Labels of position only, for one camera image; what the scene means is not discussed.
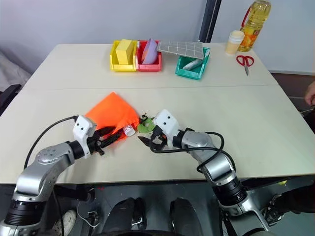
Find grey checked cloth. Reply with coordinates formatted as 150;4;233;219
156;41;205;60

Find white round dial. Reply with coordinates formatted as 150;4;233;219
61;209;80;231

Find red handled scissors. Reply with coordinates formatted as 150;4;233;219
236;55;255;76

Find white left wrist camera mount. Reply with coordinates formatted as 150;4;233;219
72;115;98;158

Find red plastic bin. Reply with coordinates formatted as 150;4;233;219
136;40;163;72

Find black chair part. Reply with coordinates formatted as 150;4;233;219
0;84;23;117

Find green round object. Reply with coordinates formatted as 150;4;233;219
136;117;157;134

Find black vertical post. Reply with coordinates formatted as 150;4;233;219
198;0;222;43

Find bystander bare hand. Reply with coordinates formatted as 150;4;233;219
304;82;315;105

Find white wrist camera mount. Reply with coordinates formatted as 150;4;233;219
72;115;98;158
153;109;182;144

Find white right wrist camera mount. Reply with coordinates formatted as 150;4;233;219
153;109;182;144

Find thin white cable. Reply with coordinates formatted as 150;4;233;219
77;203;100;228

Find purple folded cloth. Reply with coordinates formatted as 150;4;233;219
140;38;159;65

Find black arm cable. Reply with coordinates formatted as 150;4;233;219
23;115;79;171
149;131;225;173

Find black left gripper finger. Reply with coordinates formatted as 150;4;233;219
94;125;117;138
98;130;126;148

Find yellow plastic bin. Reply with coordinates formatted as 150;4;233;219
109;40;138;72

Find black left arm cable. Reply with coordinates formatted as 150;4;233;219
23;115;79;171

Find white tube with print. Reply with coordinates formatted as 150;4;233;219
182;59;204;70

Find yellow sponge block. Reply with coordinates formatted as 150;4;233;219
115;39;133;65

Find yellow cooking oil bottle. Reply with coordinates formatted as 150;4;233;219
237;0;272;53

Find teal plastic bin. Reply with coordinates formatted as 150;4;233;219
175;47;212;81

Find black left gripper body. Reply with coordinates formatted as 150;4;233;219
86;134;106;157

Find dark rounded shape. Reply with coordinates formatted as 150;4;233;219
101;197;148;236
169;197;198;236

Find orange fabric pouch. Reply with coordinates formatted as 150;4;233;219
84;91;140;146

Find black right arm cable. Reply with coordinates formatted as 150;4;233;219
149;131;225;173

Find cream lidded plastic cup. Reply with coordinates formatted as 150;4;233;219
225;30;246;57

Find small white tube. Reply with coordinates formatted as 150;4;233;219
123;124;136;137

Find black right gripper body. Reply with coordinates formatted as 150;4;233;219
149;127;170;151

